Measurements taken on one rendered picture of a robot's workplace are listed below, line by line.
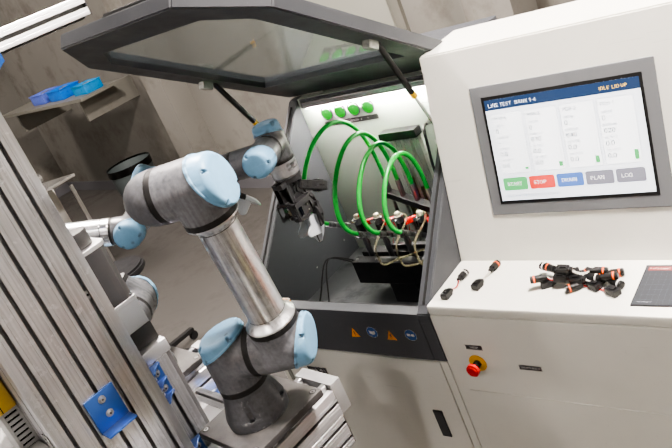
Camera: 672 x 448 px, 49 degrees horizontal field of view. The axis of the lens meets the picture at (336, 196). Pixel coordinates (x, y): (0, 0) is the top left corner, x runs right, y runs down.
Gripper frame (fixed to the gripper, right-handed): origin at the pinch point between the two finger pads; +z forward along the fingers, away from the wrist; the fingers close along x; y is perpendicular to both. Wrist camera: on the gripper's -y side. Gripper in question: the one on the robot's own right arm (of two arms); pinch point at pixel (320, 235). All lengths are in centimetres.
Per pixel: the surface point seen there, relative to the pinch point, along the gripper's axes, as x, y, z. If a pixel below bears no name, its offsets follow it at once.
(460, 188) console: 27.9, -30.0, 4.3
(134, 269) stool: -213, -63, 56
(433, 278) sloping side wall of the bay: 23.0, -10.6, 21.1
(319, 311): -16.9, -2.9, 28.6
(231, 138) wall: -369, -296, 72
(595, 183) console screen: 66, -29, 5
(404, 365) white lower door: 7.4, -2.9, 46.7
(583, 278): 64, -13, 22
